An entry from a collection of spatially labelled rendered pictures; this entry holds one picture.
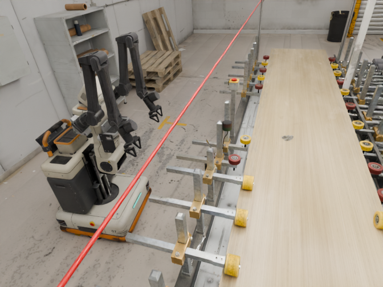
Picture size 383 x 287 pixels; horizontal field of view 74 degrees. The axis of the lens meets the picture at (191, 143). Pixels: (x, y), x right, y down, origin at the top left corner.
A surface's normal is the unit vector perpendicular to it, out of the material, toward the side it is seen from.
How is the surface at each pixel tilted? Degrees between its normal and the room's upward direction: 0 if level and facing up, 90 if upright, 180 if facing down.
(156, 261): 0
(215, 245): 0
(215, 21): 90
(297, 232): 0
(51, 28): 90
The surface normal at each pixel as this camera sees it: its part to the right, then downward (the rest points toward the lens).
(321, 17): -0.30, 0.56
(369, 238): -0.06, -0.82
